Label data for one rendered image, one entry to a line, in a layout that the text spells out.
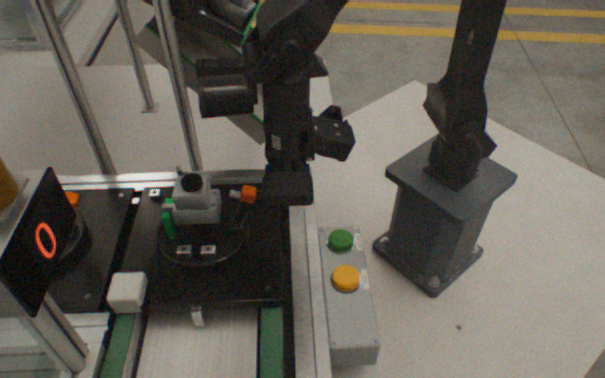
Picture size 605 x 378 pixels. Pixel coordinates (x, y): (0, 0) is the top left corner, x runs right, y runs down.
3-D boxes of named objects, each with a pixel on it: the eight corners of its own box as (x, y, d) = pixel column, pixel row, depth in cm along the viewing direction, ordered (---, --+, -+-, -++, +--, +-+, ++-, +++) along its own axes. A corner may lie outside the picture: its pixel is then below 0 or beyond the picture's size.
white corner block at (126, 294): (151, 286, 67) (144, 270, 65) (145, 313, 64) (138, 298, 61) (120, 287, 67) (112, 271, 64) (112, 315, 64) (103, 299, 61)
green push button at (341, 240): (351, 235, 74) (352, 227, 73) (354, 255, 71) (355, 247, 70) (326, 236, 74) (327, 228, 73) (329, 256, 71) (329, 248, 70)
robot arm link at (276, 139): (258, 156, 49) (315, 155, 49) (263, 68, 62) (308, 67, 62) (262, 208, 54) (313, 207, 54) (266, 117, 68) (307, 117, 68)
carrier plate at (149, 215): (279, 189, 82) (279, 181, 81) (282, 307, 65) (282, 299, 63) (146, 194, 81) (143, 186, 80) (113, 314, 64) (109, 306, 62)
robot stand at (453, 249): (483, 255, 83) (519, 175, 69) (433, 300, 76) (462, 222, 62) (420, 210, 91) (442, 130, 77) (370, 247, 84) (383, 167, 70)
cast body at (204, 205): (221, 202, 69) (215, 168, 65) (219, 223, 66) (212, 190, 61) (166, 204, 69) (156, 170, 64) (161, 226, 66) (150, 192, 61)
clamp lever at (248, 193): (242, 219, 71) (257, 186, 66) (241, 229, 69) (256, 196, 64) (219, 214, 70) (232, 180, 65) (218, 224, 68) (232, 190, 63)
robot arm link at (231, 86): (295, 0, 50) (186, 7, 49) (309, 32, 45) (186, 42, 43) (295, 88, 58) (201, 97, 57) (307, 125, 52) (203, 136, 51)
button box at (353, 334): (356, 247, 79) (359, 224, 75) (376, 365, 64) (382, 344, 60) (316, 249, 79) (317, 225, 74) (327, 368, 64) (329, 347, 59)
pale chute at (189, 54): (272, 106, 94) (287, 94, 92) (260, 146, 85) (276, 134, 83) (160, 8, 82) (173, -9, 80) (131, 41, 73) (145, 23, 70)
